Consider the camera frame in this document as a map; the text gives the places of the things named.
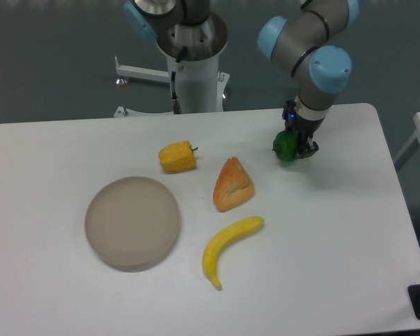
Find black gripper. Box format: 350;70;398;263
282;99;326;160

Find green toy pepper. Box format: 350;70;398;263
272;129;298;162

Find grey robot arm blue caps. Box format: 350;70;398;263
123;1;359;162

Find yellow toy pepper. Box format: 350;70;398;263
158;141;198;174

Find orange toy bread slice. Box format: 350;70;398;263
213;157;255;212

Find yellow toy banana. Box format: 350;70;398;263
202;216;265;291

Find beige round plate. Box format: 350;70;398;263
84;176;181;272

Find black cable on pedestal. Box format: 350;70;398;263
169;45;189;115

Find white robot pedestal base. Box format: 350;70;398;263
115;12;230;115

